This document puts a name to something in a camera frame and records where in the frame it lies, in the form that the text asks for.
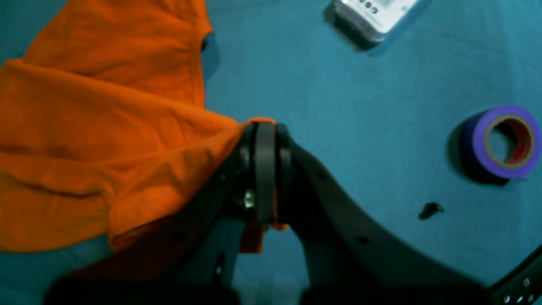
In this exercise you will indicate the black screw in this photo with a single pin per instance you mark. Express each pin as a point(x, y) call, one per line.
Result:
point(430, 209)

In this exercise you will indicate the orange t-shirt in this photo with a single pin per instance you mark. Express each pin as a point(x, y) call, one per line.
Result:
point(104, 130)

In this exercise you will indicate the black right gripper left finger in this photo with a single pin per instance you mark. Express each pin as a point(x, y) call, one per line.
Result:
point(188, 259)

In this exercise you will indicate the purple tape roll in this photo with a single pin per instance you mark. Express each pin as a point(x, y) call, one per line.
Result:
point(500, 144)

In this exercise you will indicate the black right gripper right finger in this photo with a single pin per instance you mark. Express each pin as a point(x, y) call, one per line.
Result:
point(352, 260)

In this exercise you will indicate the blue table cloth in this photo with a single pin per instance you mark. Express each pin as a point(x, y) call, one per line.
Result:
point(385, 120)

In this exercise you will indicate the grey remote control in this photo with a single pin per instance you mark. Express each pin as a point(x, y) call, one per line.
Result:
point(523, 285)

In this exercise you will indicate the white phone box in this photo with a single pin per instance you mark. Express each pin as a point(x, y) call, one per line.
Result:
point(375, 20)

